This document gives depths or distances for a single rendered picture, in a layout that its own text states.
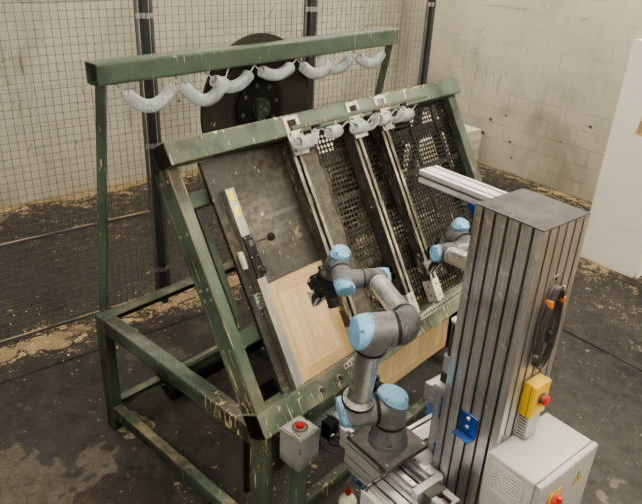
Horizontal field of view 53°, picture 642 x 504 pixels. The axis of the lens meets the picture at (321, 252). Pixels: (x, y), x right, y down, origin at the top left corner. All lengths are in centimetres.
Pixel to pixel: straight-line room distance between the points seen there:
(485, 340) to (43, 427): 293
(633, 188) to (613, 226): 41
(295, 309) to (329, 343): 26
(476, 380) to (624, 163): 436
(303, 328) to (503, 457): 117
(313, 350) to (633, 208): 406
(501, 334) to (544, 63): 649
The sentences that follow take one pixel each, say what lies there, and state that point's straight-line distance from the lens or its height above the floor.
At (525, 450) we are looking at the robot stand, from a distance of 237.
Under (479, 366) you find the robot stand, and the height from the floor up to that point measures 147.
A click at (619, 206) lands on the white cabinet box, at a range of 652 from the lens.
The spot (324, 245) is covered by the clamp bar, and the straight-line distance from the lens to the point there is 313.
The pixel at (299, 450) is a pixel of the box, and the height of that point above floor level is 88.
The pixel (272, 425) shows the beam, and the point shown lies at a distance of 289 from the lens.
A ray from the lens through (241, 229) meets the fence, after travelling 288.
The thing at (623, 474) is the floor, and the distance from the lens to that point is 436.
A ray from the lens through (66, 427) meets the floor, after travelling 432.
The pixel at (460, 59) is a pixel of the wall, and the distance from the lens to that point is 916.
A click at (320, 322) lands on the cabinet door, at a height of 107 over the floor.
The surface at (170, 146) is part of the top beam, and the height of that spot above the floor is 195.
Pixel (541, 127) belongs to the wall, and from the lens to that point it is 849.
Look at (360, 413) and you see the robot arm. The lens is 235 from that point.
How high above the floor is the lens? 277
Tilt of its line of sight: 27 degrees down
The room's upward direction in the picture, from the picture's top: 3 degrees clockwise
